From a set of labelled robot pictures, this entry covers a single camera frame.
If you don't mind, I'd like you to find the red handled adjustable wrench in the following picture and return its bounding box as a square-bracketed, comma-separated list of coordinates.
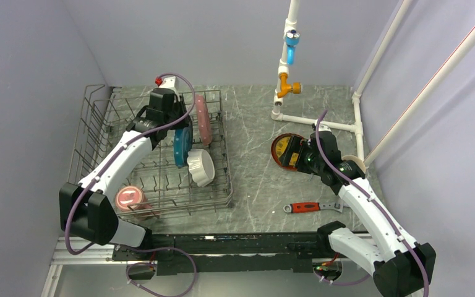
[283, 202, 349, 213]

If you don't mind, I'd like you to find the blue pipe valve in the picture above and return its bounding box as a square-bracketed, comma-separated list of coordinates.
[285, 29, 301, 65]

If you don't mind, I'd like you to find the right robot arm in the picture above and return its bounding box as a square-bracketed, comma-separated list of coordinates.
[271, 131, 436, 296]

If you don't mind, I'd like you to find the white scalloped bowl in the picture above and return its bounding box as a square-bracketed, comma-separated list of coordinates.
[187, 149, 215, 187]

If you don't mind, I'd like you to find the pink polka dot plate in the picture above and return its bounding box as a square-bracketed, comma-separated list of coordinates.
[195, 95, 212, 146]

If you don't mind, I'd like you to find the orange pipe fitting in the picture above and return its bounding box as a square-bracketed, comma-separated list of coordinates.
[276, 72, 302, 98]

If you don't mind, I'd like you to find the blue polka dot plate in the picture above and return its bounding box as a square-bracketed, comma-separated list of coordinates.
[173, 125, 193, 168]

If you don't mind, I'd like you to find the pink ghost pattern mug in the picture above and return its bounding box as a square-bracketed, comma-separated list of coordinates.
[114, 186, 152, 218]

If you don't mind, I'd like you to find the beige ceramic mug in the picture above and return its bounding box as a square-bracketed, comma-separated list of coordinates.
[342, 155, 367, 173]

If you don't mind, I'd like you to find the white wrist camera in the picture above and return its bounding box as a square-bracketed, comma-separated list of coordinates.
[155, 75, 179, 95]
[315, 123, 331, 133]

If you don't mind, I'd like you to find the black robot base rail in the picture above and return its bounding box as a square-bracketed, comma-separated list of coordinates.
[112, 231, 335, 276]

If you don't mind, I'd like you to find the white pvc pipe frame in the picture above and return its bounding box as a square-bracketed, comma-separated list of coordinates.
[279, 1, 475, 163]

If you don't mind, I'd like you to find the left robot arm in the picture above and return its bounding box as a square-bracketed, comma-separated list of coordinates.
[59, 87, 192, 260]

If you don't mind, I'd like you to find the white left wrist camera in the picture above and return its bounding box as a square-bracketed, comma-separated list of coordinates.
[155, 75, 179, 95]

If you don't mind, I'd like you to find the yellow and red plate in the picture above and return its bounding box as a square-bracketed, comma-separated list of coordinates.
[271, 133, 303, 171]

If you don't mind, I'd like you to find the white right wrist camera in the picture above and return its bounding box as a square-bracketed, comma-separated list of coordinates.
[315, 123, 331, 133]

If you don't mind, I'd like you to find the grey wire dish rack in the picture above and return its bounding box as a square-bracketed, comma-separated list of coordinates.
[67, 85, 233, 219]

